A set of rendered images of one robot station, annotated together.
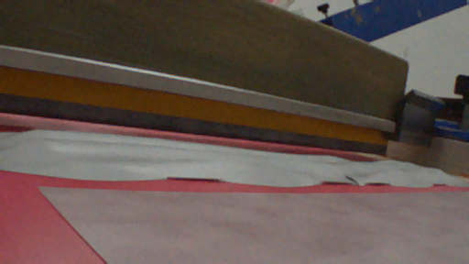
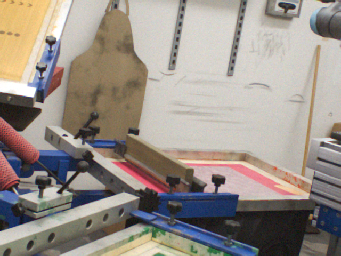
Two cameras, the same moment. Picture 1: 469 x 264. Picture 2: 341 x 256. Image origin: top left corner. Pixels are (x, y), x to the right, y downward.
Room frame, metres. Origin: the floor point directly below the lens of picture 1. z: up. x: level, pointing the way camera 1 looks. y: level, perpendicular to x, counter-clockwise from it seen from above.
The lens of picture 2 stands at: (0.09, 2.18, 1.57)
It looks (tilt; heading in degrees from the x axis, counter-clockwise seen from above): 11 degrees down; 275
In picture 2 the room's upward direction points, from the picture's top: 10 degrees clockwise
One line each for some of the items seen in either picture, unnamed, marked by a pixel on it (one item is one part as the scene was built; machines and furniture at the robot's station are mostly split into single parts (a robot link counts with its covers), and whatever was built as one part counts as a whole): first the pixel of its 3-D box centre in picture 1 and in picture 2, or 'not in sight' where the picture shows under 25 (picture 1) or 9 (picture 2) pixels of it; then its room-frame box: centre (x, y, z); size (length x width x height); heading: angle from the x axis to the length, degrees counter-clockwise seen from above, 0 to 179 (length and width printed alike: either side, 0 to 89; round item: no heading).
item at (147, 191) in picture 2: not in sight; (144, 200); (0.29, 0.42, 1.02); 0.07 x 0.06 x 0.07; 38
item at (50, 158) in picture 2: not in sight; (56, 160); (0.60, 0.21, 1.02); 0.17 x 0.06 x 0.05; 38
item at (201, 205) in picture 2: not in sight; (191, 203); (0.17, 0.23, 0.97); 0.30 x 0.05 x 0.07; 38
